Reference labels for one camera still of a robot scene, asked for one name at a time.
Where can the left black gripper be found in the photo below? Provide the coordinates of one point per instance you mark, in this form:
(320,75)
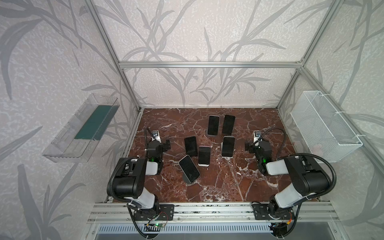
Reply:
(166,144)

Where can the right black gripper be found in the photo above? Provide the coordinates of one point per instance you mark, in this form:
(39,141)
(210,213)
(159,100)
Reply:
(249,147)

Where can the large black phone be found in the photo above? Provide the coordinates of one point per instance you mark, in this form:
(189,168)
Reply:
(189,169)

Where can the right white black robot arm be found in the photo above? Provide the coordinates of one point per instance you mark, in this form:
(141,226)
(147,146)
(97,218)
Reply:
(311,177)

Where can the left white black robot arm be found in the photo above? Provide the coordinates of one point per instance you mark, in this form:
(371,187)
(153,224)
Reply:
(127,182)

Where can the black phone white case centre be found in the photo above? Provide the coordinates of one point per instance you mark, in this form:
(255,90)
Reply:
(204,156)

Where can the green circuit board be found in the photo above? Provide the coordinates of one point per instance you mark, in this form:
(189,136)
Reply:
(156,227)

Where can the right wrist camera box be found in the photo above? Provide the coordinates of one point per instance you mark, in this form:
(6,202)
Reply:
(257,136)

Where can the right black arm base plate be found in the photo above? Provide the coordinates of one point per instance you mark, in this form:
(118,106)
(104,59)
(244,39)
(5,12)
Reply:
(271,212)

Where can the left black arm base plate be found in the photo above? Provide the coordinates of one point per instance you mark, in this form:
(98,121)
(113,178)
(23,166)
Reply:
(162,212)

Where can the white wire mesh basket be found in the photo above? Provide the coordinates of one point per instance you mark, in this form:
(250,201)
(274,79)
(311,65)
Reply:
(323,128)

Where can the aluminium front rail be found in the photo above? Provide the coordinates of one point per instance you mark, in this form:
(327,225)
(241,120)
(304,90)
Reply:
(218,212)

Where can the clear plastic wall bin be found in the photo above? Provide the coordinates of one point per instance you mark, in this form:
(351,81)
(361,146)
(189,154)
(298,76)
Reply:
(79,138)

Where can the aluminium frame horizontal bar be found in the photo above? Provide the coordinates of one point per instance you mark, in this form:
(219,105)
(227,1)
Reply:
(182,64)

